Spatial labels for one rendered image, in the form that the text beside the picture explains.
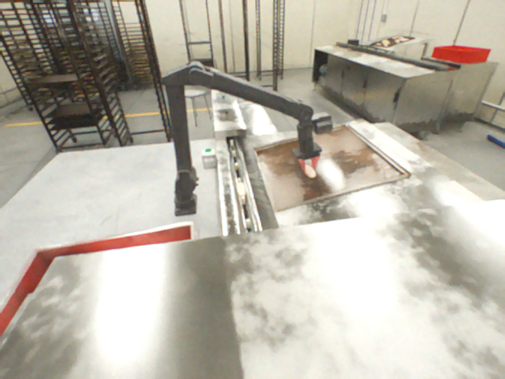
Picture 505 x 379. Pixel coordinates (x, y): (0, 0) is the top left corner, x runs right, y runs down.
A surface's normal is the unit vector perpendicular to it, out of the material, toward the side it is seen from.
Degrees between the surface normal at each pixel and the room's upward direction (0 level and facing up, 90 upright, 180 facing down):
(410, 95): 90
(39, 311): 0
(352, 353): 0
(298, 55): 90
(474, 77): 90
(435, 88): 90
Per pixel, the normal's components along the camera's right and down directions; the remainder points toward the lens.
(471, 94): 0.15, 0.56
